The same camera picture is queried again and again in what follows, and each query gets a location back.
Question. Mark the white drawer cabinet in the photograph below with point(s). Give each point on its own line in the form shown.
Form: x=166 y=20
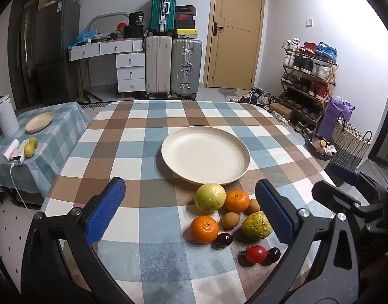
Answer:
x=130 y=72

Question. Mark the purple gift bag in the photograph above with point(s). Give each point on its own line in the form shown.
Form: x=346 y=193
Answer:
x=334 y=117

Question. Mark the white curved desk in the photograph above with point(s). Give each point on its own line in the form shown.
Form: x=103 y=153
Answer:
x=86 y=50

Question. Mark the teal suitcase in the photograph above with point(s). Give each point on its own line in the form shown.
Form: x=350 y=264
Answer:
x=162 y=9

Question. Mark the blue plastic bag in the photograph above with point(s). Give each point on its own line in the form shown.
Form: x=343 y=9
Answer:
x=86 y=36

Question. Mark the dark purple plum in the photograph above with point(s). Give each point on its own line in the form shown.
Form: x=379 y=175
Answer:
x=223 y=240

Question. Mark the wrinkled green passion fruit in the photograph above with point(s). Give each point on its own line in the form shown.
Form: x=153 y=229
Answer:
x=256 y=225

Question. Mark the large cream plate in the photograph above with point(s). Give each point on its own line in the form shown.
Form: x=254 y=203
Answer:
x=205 y=155

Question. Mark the grey arched frame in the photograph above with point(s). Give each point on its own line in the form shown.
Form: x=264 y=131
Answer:
x=107 y=15

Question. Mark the woven grey basket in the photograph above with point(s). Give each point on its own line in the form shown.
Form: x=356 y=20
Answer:
x=349 y=145

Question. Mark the white power bank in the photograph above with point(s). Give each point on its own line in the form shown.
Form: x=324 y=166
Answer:
x=19 y=156

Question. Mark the grey refrigerator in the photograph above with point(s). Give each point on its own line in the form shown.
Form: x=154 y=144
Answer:
x=56 y=53

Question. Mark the dark purple grape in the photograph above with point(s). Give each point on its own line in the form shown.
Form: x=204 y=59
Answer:
x=274 y=255

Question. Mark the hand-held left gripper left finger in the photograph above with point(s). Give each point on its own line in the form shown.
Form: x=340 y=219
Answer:
x=105 y=212

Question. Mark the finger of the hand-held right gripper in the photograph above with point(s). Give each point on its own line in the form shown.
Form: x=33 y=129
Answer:
x=345 y=172
x=326 y=193

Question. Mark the beige suitcase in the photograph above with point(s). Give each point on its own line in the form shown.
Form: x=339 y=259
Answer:
x=158 y=66

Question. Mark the yellow and white box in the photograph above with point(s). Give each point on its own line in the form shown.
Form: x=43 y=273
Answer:
x=186 y=34

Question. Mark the cardboard box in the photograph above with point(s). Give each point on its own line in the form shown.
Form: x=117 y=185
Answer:
x=280 y=110

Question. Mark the black printed bag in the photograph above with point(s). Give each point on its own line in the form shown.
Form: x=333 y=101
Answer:
x=136 y=19

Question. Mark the red and black shoe box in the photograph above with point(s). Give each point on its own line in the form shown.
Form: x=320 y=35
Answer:
x=185 y=17

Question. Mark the tan wooden door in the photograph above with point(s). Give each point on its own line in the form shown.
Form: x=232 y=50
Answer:
x=235 y=38

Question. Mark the wooden shoe rack with shoes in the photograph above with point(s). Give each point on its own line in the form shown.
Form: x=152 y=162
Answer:
x=307 y=76

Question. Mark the teal checkered side tablecloth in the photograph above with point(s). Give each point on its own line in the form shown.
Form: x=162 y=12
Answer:
x=57 y=139

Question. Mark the silver suitcase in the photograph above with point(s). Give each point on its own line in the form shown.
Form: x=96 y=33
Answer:
x=186 y=66

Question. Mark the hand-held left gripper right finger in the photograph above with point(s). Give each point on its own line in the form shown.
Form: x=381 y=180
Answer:
x=273 y=209

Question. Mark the grey door mat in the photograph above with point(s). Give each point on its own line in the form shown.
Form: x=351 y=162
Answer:
x=227 y=91

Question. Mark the white cylindrical kettle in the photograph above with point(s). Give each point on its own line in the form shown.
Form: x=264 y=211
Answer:
x=6 y=117

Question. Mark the dark wardrobe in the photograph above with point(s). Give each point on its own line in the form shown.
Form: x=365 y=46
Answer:
x=23 y=53

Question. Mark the orange tangerine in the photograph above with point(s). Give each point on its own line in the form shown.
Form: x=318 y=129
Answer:
x=236 y=201
x=204 y=229

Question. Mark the brown longan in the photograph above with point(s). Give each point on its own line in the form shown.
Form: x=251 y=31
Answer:
x=230 y=220
x=253 y=206

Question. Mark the small yellow-green citrus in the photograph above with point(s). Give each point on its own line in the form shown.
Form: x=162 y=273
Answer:
x=33 y=142
x=29 y=150

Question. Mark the yellow-green guava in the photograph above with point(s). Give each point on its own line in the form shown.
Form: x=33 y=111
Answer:
x=209 y=198

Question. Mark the white handheld device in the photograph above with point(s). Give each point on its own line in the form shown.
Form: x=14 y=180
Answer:
x=8 y=152

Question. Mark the pile of shoes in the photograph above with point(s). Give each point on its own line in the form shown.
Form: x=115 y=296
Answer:
x=254 y=96

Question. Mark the red cherry tomato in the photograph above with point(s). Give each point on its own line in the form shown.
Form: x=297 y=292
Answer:
x=256 y=254

